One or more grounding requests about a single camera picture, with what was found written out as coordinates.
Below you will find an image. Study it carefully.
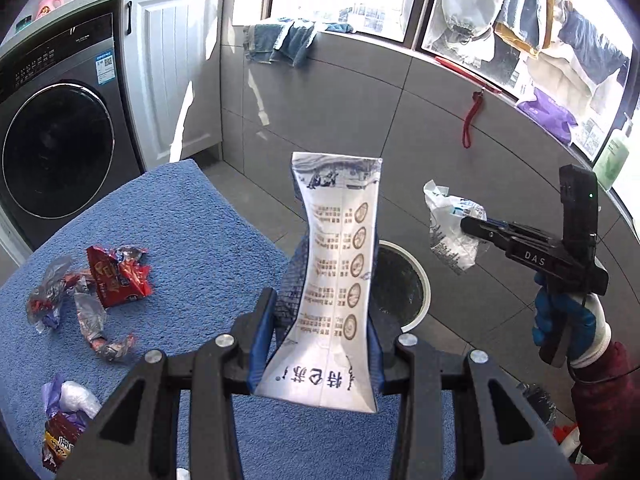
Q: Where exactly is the dark grey washing machine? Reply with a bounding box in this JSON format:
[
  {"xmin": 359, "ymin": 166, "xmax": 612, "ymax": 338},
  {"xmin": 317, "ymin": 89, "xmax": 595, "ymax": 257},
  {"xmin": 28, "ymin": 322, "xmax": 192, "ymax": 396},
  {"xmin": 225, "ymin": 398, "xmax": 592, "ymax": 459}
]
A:
[{"xmin": 0, "ymin": 0, "xmax": 146, "ymax": 253}]

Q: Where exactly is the clear red-printed wrapper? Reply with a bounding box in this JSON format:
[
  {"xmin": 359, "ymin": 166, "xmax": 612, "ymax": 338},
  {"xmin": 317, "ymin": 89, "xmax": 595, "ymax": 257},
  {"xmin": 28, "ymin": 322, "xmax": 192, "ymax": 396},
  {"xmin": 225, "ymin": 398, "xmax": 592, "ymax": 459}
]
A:
[
  {"xmin": 27, "ymin": 256, "xmax": 93, "ymax": 333},
  {"xmin": 74, "ymin": 292, "xmax": 137, "ymax": 362}
]

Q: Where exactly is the green soap bottle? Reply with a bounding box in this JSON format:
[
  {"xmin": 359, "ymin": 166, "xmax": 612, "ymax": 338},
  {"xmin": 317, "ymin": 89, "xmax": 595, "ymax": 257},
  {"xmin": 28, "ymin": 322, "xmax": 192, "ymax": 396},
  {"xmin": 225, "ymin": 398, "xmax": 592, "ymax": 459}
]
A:
[{"xmin": 592, "ymin": 112, "xmax": 635, "ymax": 192}]

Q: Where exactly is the mustard hanging garment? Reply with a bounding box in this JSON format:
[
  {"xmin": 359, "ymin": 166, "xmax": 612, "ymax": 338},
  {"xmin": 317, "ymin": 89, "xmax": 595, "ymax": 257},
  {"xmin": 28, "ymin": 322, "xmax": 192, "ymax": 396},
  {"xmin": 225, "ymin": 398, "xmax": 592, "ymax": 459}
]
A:
[{"xmin": 495, "ymin": 0, "xmax": 558, "ymax": 56}]

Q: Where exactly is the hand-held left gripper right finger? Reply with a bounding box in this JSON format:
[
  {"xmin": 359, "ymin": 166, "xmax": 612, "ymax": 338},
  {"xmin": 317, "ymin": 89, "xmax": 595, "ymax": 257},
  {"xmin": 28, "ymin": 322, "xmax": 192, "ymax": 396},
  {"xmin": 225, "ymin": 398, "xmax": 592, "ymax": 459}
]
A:
[{"xmin": 367, "ymin": 310, "xmax": 576, "ymax": 480}]

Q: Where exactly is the white crumpled plastic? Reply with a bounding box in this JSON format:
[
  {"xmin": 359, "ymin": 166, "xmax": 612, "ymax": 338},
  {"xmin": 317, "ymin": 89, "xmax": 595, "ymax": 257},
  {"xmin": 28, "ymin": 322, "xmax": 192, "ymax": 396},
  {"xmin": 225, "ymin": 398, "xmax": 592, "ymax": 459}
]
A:
[{"xmin": 59, "ymin": 381, "xmax": 102, "ymax": 418}]

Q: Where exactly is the blue denim cloth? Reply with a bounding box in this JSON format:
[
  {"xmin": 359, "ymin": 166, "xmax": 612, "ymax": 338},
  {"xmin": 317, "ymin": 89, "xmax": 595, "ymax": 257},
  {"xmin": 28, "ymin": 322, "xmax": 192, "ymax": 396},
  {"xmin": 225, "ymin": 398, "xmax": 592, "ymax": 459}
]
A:
[{"xmin": 243, "ymin": 19, "xmax": 318, "ymax": 68}]

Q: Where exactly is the person's right hand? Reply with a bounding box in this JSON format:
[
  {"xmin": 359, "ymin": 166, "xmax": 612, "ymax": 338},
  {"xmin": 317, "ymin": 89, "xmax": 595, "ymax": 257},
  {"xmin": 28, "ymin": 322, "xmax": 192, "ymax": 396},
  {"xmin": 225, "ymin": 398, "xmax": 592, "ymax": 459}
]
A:
[{"xmin": 531, "ymin": 285, "xmax": 612, "ymax": 368}]

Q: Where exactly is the white cabinet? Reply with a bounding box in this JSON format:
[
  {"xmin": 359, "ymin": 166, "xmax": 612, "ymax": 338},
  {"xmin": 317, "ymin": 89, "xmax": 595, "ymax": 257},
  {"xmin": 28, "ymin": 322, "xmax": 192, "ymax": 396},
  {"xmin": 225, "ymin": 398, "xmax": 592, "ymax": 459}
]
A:
[{"xmin": 122, "ymin": 0, "xmax": 226, "ymax": 171}]

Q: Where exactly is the grey crumpled plastic bag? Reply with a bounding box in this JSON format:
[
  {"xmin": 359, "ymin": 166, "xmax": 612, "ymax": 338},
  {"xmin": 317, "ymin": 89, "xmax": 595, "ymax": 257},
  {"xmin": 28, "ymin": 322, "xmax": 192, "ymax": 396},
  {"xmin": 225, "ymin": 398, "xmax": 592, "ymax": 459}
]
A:
[{"xmin": 520, "ymin": 382, "xmax": 557, "ymax": 427}]

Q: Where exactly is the red hanging strap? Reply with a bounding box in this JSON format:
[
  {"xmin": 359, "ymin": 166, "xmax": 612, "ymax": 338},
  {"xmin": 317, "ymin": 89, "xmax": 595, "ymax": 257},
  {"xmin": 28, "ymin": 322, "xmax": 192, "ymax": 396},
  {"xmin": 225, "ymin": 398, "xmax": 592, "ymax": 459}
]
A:
[{"xmin": 435, "ymin": 55, "xmax": 503, "ymax": 93}]

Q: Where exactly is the long white snack wrapper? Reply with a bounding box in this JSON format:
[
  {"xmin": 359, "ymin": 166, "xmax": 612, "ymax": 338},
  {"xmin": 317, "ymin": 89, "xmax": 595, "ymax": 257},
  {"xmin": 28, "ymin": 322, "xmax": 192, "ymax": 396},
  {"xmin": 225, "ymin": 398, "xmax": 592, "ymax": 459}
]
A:
[{"xmin": 254, "ymin": 151, "xmax": 384, "ymax": 414}]

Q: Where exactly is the navy hanging jacket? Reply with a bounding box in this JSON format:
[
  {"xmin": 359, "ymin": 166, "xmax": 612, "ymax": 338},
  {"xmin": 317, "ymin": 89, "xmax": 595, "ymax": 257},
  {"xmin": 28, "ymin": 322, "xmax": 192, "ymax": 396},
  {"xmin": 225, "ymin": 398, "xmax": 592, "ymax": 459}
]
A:
[{"xmin": 557, "ymin": 7, "xmax": 631, "ymax": 91}]

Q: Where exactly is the blue towel mat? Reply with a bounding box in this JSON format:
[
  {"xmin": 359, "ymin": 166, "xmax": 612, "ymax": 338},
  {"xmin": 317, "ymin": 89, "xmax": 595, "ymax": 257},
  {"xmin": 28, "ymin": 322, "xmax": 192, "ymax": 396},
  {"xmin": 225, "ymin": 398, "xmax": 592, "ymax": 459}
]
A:
[{"xmin": 0, "ymin": 158, "xmax": 458, "ymax": 480}]

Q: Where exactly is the purple bag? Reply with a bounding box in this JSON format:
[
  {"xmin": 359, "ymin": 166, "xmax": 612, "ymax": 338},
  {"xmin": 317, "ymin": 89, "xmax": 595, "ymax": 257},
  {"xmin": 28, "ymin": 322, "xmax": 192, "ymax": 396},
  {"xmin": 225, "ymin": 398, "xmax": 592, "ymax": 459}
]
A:
[{"xmin": 515, "ymin": 87, "xmax": 578, "ymax": 146}]

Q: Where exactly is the dark blue hanging garment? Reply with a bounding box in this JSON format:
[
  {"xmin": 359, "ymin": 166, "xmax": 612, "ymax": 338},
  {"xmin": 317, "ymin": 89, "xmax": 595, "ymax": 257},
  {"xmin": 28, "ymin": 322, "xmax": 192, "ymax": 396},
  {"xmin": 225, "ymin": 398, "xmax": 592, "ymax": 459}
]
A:
[{"xmin": 492, "ymin": 0, "xmax": 548, "ymax": 51}]

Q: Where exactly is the person's right forearm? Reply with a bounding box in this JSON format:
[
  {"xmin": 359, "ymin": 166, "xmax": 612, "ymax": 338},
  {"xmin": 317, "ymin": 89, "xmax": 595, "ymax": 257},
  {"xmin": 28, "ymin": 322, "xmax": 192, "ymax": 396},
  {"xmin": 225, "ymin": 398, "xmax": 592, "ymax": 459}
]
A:
[{"xmin": 570, "ymin": 342, "xmax": 640, "ymax": 466}]

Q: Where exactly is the clear plastic wrapper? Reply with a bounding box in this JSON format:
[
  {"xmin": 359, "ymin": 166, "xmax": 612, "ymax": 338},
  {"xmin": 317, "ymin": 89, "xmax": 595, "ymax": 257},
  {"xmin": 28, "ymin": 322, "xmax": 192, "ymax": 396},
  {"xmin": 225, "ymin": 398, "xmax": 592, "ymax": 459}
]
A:
[{"xmin": 422, "ymin": 179, "xmax": 488, "ymax": 276}]

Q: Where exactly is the red snack wrapper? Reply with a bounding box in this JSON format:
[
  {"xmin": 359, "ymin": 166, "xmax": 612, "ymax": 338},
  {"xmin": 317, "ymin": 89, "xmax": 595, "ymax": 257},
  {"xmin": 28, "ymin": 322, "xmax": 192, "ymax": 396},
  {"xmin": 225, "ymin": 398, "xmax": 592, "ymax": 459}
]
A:
[{"xmin": 86, "ymin": 245, "xmax": 154, "ymax": 308}]

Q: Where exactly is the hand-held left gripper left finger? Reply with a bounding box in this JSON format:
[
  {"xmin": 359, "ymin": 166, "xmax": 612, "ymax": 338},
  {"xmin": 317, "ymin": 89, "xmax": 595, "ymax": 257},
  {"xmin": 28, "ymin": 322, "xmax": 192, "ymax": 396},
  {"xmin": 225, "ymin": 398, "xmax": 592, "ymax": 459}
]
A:
[{"xmin": 55, "ymin": 287, "xmax": 281, "ymax": 480}]

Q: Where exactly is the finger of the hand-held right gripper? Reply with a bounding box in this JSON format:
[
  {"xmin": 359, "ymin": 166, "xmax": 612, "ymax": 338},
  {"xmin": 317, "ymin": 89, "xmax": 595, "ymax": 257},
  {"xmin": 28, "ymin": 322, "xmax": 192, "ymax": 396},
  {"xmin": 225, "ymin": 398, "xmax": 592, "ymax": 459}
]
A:
[{"xmin": 460, "ymin": 215, "xmax": 547, "ymax": 250}]

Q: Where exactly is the white bin with black bag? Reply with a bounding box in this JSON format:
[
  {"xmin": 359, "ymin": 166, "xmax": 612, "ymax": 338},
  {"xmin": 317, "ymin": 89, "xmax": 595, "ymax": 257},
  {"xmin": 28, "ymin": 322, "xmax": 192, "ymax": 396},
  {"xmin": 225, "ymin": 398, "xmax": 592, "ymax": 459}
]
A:
[{"xmin": 372, "ymin": 240, "xmax": 432, "ymax": 333}]

